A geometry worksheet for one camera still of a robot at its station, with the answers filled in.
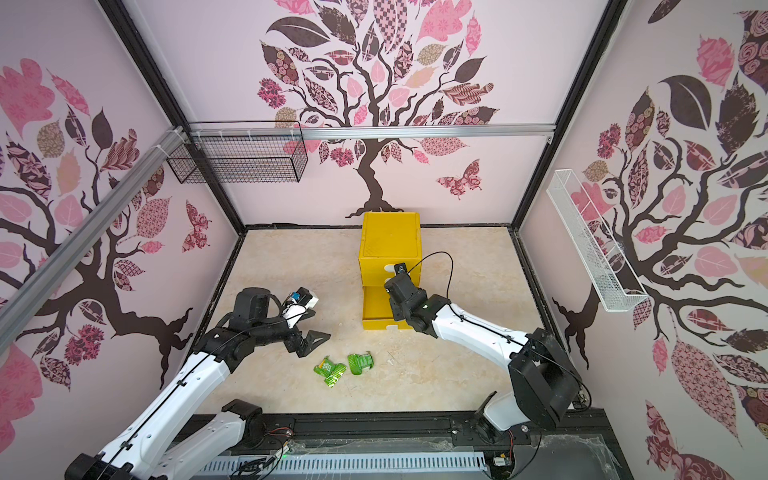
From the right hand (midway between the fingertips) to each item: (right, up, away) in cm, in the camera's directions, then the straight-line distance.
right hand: (406, 300), depth 86 cm
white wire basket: (+52, +11, -10) cm, 54 cm away
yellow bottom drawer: (-9, -3, +9) cm, 13 cm away
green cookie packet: (-21, -20, -3) cm, 29 cm away
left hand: (-24, -6, -10) cm, 27 cm away
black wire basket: (-55, +47, +9) cm, 73 cm away
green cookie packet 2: (-14, -18, -2) cm, 22 cm away
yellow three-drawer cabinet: (-6, +18, +2) cm, 19 cm away
